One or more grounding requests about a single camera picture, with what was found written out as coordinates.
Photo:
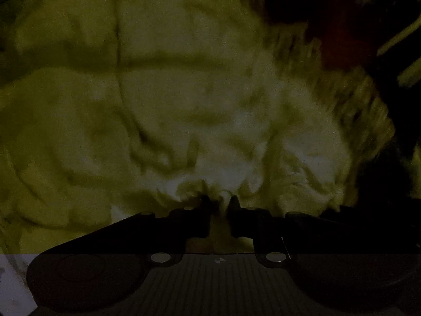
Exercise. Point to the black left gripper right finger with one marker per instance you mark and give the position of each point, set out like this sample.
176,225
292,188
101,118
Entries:
258,229

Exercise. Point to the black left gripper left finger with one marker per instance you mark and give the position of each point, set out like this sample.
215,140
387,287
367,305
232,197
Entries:
192,219

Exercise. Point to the white small garment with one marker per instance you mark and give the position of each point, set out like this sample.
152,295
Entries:
110,107

